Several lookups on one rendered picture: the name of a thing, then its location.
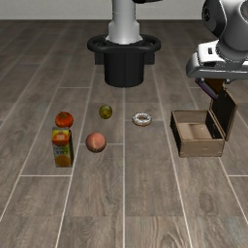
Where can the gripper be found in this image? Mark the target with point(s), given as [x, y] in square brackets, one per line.
[213, 66]

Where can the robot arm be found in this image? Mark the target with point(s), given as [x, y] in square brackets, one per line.
[124, 29]

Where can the dark wooden box lid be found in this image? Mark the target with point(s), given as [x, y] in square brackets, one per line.
[226, 111]

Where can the wooden box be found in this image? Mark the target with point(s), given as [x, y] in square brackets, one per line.
[201, 147]

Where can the white frosted donut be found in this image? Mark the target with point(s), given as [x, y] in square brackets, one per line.
[141, 119]

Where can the green round fruit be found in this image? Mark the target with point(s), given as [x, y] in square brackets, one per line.
[105, 111]

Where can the pink peach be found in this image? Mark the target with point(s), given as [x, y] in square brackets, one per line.
[96, 142]

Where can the red tomato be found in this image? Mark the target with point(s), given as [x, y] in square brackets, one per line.
[64, 119]

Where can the orange juice carton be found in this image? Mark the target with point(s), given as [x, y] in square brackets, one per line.
[62, 151]

